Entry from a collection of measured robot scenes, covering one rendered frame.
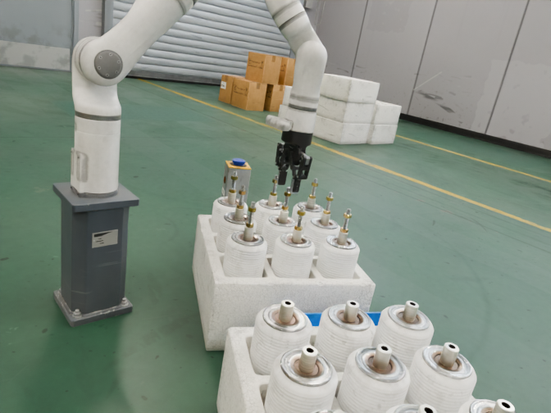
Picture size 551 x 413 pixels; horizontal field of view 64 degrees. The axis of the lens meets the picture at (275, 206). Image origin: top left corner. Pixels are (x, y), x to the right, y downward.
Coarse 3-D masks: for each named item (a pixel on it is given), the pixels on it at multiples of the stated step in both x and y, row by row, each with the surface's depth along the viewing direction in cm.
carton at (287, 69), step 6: (282, 60) 500; (288, 60) 493; (294, 60) 499; (282, 66) 501; (288, 66) 496; (294, 66) 502; (282, 72) 502; (288, 72) 499; (282, 78) 503; (288, 78) 502; (282, 84) 504; (288, 84) 506
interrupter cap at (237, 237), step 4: (236, 232) 102; (240, 232) 103; (232, 236) 100; (236, 236) 100; (240, 236) 101; (256, 236) 102; (260, 236) 103; (236, 240) 98; (240, 240) 99; (244, 240) 100; (252, 240) 101; (256, 240) 100; (260, 240) 101; (244, 244) 97; (248, 244) 97; (252, 244) 98; (256, 244) 98; (260, 244) 99
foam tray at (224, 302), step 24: (216, 264) 102; (312, 264) 110; (216, 288) 95; (240, 288) 96; (264, 288) 98; (288, 288) 100; (312, 288) 101; (336, 288) 103; (360, 288) 105; (216, 312) 97; (240, 312) 99; (312, 312) 104; (216, 336) 99
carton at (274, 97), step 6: (270, 84) 494; (270, 90) 495; (276, 90) 495; (282, 90) 500; (270, 96) 496; (276, 96) 498; (282, 96) 503; (264, 102) 504; (270, 102) 497; (276, 102) 501; (282, 102) 507; (264, 108) 505; (270, 108) 498; (276, 108) 504
